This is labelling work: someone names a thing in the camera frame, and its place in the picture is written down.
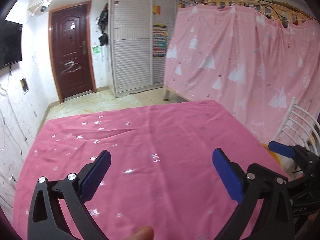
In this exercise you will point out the pink star tablecloth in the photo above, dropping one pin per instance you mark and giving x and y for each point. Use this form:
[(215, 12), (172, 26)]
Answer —
[(161, 173)]

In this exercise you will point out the white louvered wardrobe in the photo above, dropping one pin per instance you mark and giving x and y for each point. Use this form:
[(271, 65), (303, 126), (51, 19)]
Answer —
[(130, 34)]

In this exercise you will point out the pink tree-print bed curtain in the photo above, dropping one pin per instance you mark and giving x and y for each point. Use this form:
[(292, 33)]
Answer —
[(251, 65)]

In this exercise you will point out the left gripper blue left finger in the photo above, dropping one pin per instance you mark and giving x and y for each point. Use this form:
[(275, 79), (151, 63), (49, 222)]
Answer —
[(92, 174)]

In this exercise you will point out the black hanging bag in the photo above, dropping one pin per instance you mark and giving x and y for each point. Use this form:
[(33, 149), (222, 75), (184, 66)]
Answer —
[(103, 23)]

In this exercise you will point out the person's left hand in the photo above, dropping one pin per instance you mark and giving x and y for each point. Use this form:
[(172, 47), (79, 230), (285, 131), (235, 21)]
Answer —
[(143, 233)]

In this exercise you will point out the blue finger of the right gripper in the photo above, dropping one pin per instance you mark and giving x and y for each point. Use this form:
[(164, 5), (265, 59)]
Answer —
[(281, 149)]

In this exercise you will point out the dark red wooden door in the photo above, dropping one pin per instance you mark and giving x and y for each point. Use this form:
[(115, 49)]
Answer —
[(70, 53)]

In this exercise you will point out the colourful wall poster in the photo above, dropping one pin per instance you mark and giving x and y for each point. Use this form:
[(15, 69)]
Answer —
[(159, 40)]

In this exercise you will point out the white metal rail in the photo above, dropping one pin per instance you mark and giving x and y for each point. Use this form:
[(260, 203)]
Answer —
[(300, 127)]

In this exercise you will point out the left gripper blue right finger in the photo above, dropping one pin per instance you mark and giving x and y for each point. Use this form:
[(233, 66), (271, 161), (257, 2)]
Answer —
[(231, 175)]

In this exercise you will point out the black wall television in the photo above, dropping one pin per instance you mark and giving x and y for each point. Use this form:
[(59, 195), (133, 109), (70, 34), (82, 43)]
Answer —
[(11, 38)]

